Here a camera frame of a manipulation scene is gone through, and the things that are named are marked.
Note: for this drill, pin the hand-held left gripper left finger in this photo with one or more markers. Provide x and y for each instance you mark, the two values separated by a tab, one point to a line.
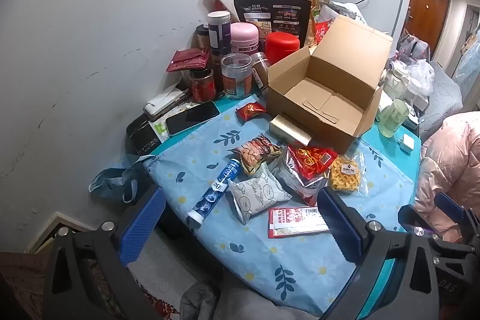
144	226

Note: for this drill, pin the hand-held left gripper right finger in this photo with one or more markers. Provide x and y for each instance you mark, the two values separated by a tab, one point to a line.
337	226

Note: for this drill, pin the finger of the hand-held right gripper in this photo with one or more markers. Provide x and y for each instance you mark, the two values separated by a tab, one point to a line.
410	217
455	205

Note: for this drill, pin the red and white sachet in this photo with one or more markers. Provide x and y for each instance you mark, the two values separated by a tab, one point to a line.
296	222

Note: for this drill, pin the clear bag of waffle snacks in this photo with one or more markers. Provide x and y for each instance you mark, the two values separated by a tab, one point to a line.
345	173

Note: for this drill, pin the silver foil packet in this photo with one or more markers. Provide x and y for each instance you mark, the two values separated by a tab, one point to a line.
290	179

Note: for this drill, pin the blue and white tube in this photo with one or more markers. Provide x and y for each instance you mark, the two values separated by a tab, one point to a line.
213	192

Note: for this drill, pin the white patterned snack packet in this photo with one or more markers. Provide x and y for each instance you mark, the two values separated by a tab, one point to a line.
255	192

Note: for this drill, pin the gold rectangular box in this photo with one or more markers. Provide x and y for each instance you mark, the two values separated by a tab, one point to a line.
288	128

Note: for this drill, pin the peanut snack packet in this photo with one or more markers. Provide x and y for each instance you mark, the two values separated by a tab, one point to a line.
255	151

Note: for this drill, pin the small red snack packet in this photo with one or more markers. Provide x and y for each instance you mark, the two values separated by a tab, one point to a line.
250	111

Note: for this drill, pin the cardboard box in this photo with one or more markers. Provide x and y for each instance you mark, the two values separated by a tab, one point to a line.
337	54

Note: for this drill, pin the pink padded jacket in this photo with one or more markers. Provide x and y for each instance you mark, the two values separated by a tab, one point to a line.
446	170

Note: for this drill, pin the teal table cover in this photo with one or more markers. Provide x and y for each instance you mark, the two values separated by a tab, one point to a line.
390	155

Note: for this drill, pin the white charger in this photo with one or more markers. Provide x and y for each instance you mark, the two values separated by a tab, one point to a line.
407	144

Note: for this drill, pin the red patterned rug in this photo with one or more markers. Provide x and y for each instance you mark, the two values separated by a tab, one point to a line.
161	305

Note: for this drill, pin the blue floral cloth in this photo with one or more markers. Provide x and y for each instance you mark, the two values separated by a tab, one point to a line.
262	260

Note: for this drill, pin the black tin box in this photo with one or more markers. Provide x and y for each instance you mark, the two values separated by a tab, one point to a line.
140	136

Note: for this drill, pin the grey cloth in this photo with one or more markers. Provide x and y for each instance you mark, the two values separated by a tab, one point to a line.
206	301

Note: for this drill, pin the white green tissue pack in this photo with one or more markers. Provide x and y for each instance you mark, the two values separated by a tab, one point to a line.
159	128

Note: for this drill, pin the green liquid plastic bottle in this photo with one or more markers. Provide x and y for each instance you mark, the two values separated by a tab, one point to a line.
392	117

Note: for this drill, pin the grey leaf-pattern cushion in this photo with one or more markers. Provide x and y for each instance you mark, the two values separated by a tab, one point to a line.
446	95

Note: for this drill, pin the black smartphone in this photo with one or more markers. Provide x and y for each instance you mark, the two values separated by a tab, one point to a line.
191	117

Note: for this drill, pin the white long case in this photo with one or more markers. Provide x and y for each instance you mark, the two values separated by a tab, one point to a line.
165	100

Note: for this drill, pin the white plastic bag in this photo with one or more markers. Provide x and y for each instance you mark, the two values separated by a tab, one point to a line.
422	76

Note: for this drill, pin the white teapot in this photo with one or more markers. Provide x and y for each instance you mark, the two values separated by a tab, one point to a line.
397	78

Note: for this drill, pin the dark jar with red label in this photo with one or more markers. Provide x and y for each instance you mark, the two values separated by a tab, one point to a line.
202	85

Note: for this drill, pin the dark red pouch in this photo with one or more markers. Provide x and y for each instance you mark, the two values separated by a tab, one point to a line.
187	59

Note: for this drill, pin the clear jar with orange contents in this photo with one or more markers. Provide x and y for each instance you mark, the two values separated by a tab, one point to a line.
236	76

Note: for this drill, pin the red lid jar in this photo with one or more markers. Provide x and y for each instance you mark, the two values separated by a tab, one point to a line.
284	46

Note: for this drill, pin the dark brown jar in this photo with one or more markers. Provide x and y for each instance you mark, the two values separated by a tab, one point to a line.
200	39

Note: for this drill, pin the red printed bag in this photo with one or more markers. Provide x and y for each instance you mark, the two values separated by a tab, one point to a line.
323	30

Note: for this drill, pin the brown wooden door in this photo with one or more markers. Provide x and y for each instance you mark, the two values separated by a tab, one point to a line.
427	9

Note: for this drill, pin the purple label jar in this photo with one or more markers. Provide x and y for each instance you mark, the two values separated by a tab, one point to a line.
219	33

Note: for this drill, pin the pink lid jar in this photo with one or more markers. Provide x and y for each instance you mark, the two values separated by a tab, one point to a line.
244	37

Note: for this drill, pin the brown printed pouch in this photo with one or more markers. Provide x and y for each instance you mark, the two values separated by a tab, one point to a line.
314	14

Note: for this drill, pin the white refrigerator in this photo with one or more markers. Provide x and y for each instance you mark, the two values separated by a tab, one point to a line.
378	5

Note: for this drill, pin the white paper bag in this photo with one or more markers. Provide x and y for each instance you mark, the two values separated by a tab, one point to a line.
345	10

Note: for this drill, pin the large black printed bag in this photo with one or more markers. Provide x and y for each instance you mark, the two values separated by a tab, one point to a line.
272	18

